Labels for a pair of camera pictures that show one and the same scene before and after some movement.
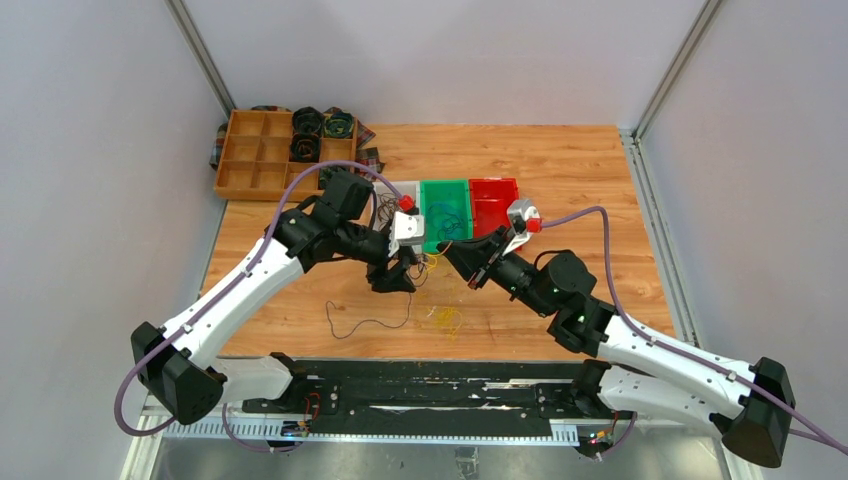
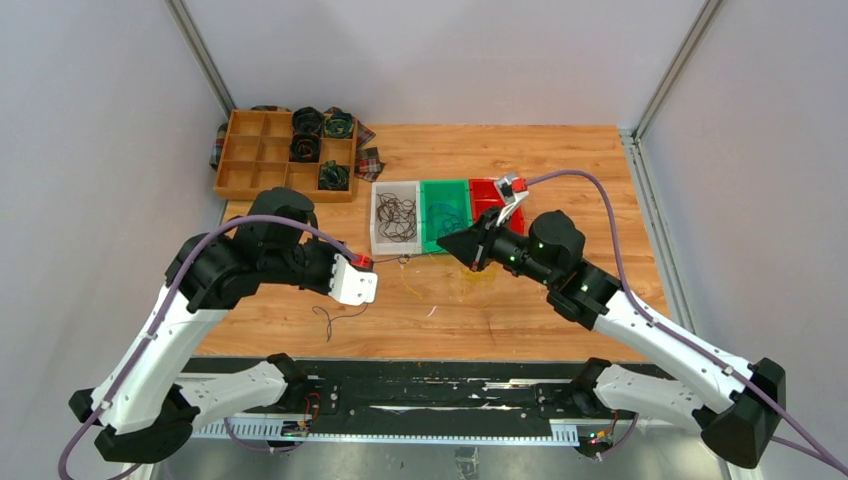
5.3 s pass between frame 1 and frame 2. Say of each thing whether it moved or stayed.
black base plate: stayed
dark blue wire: moved
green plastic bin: stayed
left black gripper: moved
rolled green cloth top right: stayed
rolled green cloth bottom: stayed
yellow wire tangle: moved
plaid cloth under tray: stayed
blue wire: stayed
